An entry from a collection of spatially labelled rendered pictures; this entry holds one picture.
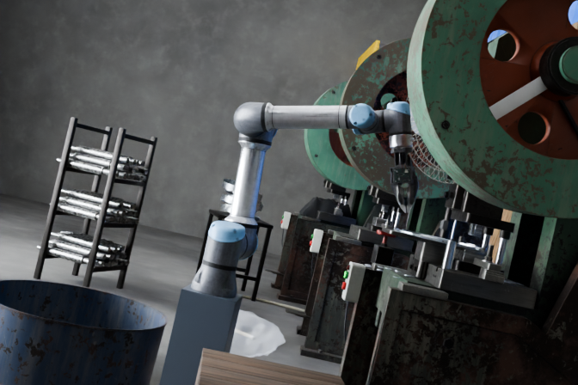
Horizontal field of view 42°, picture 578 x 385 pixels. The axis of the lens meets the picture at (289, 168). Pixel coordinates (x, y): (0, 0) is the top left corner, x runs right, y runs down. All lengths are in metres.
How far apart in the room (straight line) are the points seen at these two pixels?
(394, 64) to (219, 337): 1.93
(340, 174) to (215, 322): 3.23
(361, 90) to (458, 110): 1.81
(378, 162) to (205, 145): 5.41
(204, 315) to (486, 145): 1.03
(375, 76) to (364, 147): 0.36
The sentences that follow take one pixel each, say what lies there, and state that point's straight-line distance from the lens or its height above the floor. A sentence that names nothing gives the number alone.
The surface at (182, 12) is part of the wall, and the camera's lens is 9.31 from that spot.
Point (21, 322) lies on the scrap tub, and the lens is 1.65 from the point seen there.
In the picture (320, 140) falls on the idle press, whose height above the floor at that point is 1.22.
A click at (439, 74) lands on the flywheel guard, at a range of 2.09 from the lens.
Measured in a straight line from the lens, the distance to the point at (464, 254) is 2.52.
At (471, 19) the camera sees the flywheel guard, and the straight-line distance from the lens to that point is 2.14.
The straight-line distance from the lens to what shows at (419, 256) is 2.53.
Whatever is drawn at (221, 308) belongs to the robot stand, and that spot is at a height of 0.42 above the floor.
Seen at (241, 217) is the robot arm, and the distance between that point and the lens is 2.61.
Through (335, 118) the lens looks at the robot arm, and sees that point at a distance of 2.43.
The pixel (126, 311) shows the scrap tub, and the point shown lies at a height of 0.45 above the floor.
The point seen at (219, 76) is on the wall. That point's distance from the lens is 9.16.
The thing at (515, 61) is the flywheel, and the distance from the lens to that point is 2.24.
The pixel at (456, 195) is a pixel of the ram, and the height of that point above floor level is 0.94.
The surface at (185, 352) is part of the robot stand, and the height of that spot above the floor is 0.26.
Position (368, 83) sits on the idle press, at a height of 1.44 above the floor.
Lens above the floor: 0.85
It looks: 1 degrees up
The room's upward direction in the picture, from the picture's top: 13 degrees clockwise
